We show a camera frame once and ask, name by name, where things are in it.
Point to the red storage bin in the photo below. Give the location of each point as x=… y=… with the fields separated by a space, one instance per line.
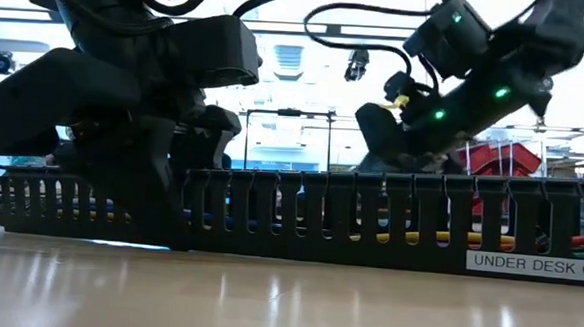
x=518 y=155

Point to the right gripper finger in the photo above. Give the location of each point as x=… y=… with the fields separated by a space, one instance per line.
x=381 y=130

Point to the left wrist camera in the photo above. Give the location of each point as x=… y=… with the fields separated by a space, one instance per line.
x=218 y=49

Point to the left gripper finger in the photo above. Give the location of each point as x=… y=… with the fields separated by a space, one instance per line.
x=208 y=129
x=49 y=106

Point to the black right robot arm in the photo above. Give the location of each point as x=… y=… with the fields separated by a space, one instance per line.
x=549 y=32

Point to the black background frame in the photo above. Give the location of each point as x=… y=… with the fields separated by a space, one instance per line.
x=289 y=112

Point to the black ceiling spotlight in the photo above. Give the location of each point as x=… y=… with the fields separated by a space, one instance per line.
x=2 y=62

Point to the black overhead camera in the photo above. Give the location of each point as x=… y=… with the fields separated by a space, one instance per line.
x=357 y=64

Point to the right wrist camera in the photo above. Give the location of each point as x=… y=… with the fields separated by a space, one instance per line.
x=449 y=36

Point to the white raceway label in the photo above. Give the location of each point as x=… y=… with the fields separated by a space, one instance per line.
x=532 y=264

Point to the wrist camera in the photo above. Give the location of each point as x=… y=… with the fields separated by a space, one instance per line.
x=218 y=49
x=449 y=36

